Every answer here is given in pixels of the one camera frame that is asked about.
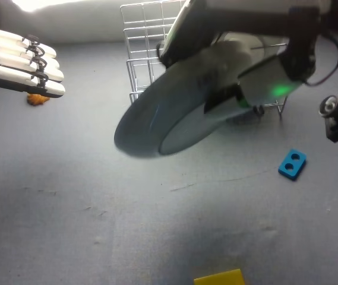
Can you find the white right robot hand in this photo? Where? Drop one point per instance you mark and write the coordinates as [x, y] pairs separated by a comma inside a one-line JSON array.
[[299, 44]]

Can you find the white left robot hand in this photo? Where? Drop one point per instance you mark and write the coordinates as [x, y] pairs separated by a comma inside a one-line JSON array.
[[14, 59]]

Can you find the white plate with dark rim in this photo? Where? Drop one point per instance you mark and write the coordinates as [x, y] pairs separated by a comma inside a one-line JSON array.
[[157, 118]]

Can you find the orange swirl cookie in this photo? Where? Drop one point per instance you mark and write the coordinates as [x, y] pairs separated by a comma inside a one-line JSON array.
[[38, 100]]

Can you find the blue block with two holes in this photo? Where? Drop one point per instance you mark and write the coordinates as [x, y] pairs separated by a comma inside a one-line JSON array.
[[292, 170]]

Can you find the yellow rectangular block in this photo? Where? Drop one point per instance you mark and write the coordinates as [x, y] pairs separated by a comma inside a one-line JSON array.
[[219, 277]]

